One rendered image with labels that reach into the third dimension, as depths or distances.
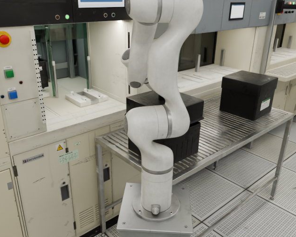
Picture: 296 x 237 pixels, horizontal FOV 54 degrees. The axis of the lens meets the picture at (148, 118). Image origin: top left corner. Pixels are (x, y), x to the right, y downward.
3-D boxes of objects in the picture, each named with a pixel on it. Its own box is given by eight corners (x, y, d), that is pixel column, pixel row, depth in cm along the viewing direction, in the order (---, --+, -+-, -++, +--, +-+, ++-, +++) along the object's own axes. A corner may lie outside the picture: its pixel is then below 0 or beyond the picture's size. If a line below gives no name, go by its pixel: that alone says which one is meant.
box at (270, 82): (254, 121, 196) (260, 85, 186) (217, 110, 215) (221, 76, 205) (272, 110, 215) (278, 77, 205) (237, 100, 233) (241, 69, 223)
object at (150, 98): (163, 134, 132) (164, 107, 127) (123, 115, 152) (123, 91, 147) (204, 118, 150) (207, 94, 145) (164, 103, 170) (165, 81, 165)
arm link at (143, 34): (158, 39, 100) (144, 91, 126) (159, 9, 109) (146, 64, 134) (132, 35, 99) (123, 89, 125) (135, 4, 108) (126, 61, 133)
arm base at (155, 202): (180, 223, 109) (183, 181, 101) (129, 220, 110) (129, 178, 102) (178, 191, 126) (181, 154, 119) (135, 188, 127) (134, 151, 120)
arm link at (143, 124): (177, 171, 107) (182, 111, 97) (128, 178, 102) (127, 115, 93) (167, 155, 117) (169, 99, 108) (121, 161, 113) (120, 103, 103)
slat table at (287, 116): (160, 298, 161) (166, 184, 131) (100, 235, 202) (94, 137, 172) (274, 199, 241) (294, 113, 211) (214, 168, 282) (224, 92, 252)
